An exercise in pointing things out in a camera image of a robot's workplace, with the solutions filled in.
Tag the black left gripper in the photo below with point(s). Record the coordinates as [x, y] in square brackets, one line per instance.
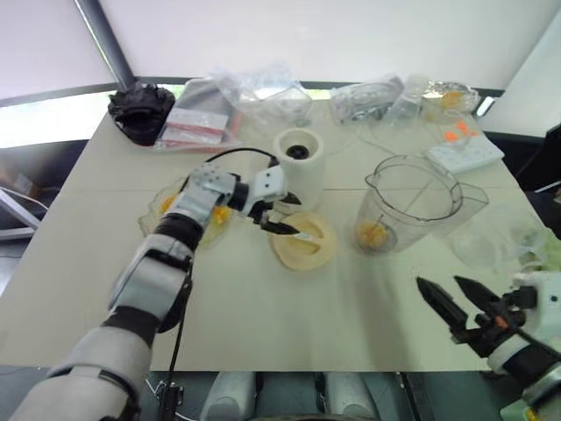
[259, 212]

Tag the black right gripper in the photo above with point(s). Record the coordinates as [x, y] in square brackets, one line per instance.
[495, 329]

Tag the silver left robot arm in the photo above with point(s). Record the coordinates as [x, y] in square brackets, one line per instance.
[149, 280]

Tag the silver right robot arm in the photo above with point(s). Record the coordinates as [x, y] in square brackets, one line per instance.
[543, 394]

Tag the clear glass fruit bowl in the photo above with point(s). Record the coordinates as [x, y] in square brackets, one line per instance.
[151, 219]

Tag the white blender base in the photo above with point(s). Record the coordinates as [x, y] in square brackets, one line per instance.
[302, 175]

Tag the cream blender lid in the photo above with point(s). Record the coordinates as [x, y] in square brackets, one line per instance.
[307, 254]

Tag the clear blender jar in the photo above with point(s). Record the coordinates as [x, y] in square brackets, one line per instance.
[377, 206]

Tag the green towel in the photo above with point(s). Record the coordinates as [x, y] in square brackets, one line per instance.
[550, 245]

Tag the clear plastic container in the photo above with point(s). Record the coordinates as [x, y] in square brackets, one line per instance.
[298, 109]

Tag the clear bag with pink packets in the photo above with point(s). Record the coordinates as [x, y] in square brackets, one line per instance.
[197, 127]

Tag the crumpled clear plastic bag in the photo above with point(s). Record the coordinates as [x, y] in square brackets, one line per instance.
[245, 83]

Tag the white power strip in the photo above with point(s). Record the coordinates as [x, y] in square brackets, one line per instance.
[475, 157]

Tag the grey pouch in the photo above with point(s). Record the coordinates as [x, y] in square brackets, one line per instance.
[201, 96]

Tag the grey rounded shape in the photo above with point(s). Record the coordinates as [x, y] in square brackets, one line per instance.
[228, 399]
[350, 397]

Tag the orange plastic clip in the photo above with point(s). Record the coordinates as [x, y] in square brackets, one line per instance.
[463, 127]
[449, 136]

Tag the small clear plastic bag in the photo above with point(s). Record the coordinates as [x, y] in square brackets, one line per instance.
[407, 103]

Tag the crumpled black bag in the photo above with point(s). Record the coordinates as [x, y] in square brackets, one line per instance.
[140, 105]

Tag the bag with orange food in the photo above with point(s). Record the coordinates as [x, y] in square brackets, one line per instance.
[438, 87]

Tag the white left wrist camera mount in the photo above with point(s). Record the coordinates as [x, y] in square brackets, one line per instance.
[269, 182]

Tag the black table frame bar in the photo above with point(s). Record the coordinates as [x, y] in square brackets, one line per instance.
[407, 397]

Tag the grey window post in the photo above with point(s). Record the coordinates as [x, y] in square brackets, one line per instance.
[109, 44]

